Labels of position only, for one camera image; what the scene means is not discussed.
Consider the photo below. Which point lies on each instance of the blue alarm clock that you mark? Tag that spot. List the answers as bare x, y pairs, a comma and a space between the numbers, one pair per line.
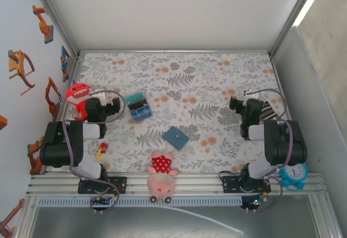
294, 173

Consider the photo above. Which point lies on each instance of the pink pig plush toy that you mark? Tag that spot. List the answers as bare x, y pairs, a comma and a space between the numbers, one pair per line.
162, 178

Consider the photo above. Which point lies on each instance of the round black circuit board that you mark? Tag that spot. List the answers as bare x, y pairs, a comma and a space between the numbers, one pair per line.
104, 201
253, 202

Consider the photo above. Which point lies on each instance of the small red yellow toy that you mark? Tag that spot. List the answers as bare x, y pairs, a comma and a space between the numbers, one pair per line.
103, 148

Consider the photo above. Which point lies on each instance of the black beige striped sock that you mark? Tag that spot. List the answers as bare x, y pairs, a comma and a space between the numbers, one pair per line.
267, 112

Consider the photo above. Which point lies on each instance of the white LED light strip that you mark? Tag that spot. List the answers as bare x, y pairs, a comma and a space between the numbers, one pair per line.
309, 0

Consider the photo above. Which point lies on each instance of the aluminium back rail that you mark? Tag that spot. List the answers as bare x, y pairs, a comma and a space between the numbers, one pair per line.
173, 51

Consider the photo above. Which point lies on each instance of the floral patterned table mat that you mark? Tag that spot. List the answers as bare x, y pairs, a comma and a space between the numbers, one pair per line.
189, 67

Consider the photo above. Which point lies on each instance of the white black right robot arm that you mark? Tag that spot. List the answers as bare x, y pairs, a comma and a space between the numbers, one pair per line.
284, 143

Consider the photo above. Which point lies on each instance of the teal card stack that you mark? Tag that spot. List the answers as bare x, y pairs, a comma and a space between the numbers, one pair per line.
134, 98

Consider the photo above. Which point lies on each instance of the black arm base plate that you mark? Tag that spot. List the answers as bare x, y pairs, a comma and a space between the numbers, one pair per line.
120, 185
227, 184

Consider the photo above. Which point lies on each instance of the wide aluminium front rail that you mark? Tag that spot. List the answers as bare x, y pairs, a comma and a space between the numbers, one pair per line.
200, 185

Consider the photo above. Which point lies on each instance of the orange block wall sticker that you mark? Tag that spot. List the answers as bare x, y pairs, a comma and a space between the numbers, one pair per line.
2, 122

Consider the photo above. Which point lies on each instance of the thin white tube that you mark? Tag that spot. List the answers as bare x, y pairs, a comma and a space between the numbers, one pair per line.
206, 217

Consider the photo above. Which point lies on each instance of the blue open box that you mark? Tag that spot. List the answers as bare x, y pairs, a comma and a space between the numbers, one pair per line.
138, 106

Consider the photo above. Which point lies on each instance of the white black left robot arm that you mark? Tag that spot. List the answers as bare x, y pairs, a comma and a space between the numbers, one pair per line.
58, 145

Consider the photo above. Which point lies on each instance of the blue orange wall sticker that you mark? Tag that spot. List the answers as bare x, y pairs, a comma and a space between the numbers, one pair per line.
64, 59

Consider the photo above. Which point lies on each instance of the orange claw gripper wall sticker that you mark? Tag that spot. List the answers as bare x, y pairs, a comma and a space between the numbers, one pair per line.
17, 67

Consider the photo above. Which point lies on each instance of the aluminium frame post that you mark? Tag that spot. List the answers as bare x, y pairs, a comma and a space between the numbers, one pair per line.
57, 18
299, 5

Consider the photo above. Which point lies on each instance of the red shark plush toy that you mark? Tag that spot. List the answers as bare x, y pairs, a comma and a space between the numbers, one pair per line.
77, 93

